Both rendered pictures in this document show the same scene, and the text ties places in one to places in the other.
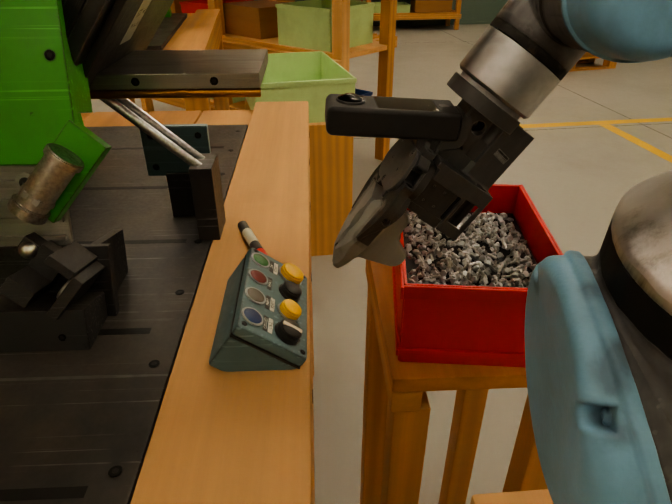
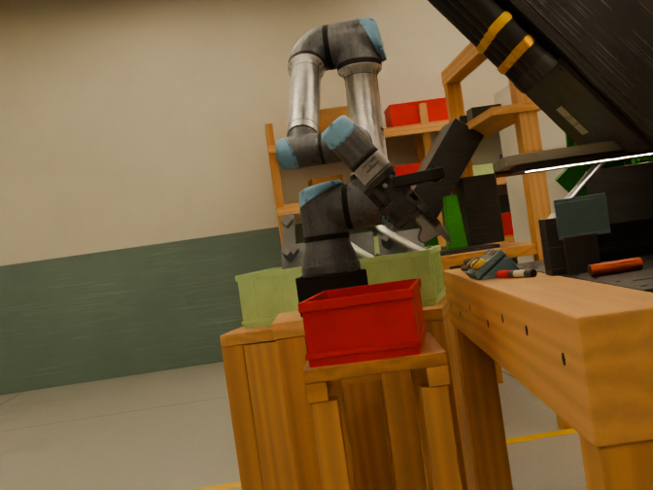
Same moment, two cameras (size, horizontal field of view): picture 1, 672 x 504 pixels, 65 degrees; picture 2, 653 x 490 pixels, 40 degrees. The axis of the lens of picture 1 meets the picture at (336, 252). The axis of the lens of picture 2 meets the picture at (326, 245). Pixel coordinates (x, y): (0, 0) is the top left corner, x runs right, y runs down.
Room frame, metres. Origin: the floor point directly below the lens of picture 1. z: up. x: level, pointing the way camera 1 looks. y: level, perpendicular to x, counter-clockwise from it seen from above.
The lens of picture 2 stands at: (2.43, -0.11, 1.02)
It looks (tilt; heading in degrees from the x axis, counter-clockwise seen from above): 0 degrees down; 185
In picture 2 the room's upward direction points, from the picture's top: 8 degrees counter-clockwise
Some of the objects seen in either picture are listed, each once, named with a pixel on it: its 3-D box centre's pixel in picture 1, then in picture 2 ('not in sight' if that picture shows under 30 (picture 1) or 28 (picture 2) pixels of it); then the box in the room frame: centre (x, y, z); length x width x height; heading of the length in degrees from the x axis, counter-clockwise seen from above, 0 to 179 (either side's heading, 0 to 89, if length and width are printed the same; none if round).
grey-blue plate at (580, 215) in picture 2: (180, 171); (584, 233); (0.74, 0.23, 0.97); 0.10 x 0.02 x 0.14; 93
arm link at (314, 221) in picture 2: not in sight; (326, 208); (0.14, -0.28, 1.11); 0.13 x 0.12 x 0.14; 84
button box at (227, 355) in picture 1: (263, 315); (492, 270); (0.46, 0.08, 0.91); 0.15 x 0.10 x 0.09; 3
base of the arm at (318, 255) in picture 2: not in sight; (328, 254); (0.14, -0.29, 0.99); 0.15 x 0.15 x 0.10
